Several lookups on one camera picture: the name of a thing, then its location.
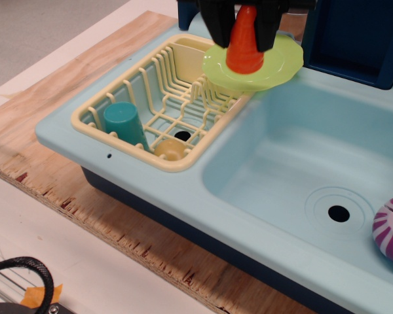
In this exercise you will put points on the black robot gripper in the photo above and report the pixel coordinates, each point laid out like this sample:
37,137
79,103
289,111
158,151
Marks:
219,18

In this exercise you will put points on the orange toy carrot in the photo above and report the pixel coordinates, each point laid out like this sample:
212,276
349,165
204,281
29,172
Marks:
242,55

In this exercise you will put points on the light green plastic plate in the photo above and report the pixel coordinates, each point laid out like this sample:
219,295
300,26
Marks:
280,65

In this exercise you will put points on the cream plastic dish rack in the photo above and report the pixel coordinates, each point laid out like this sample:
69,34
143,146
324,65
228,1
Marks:
174,98

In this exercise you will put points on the small yellow toy bowl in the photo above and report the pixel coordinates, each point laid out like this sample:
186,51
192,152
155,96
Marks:
170,149

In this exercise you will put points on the teal plastic cup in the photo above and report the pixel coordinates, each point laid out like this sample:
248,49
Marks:
123,119

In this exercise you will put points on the light blue toy sink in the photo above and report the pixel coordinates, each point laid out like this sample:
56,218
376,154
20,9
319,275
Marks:
293,182

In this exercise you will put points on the plywood base board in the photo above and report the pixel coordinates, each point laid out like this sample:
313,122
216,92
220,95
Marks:
109,257

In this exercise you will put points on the yellow tape piece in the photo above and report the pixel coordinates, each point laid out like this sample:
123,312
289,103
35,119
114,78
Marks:
34,296

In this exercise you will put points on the black device with screw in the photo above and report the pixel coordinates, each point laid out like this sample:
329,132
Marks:
10,308

